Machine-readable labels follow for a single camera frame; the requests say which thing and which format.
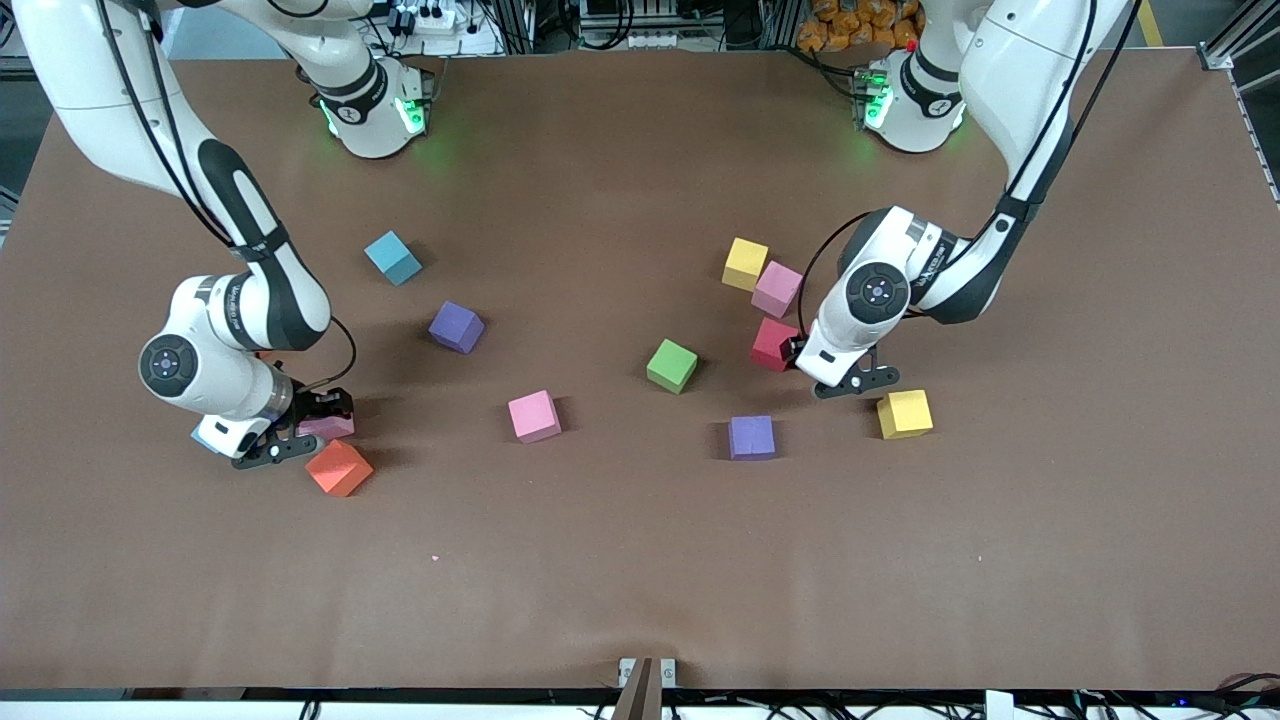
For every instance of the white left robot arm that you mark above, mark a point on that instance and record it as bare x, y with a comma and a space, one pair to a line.
1030, 80

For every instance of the white power strip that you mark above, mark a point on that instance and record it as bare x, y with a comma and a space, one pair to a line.
440, 18

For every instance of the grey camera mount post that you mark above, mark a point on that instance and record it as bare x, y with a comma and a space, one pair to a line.
640, 690

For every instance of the teal foam cube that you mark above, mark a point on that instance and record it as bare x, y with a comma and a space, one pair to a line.
390, 255
197, 438

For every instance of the light pink foam cube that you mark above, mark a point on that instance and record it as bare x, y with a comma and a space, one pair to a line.
777, 288
330, 428
533, 415

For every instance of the green foam cube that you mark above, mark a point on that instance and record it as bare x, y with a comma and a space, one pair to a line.
671, 364

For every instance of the purple foam cube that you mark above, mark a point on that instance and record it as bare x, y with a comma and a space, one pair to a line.
455, 325
751, 437

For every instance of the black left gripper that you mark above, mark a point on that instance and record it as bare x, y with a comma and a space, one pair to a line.
799, 348

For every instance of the orange snack bag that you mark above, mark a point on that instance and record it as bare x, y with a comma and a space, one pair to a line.
850, 25

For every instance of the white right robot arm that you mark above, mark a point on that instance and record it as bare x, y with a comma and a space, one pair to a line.
100, 80

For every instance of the red foam cube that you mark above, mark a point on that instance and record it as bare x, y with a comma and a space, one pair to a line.
772, 345

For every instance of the yellow foam cube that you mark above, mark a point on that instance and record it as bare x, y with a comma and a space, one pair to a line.
904, 413
745, 262

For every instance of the aluminium frame rail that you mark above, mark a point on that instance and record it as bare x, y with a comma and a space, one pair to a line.
1215, 57

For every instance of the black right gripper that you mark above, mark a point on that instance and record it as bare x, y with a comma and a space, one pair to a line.
312, 404

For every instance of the orange foam cube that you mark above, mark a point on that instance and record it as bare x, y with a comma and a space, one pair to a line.
340, 470

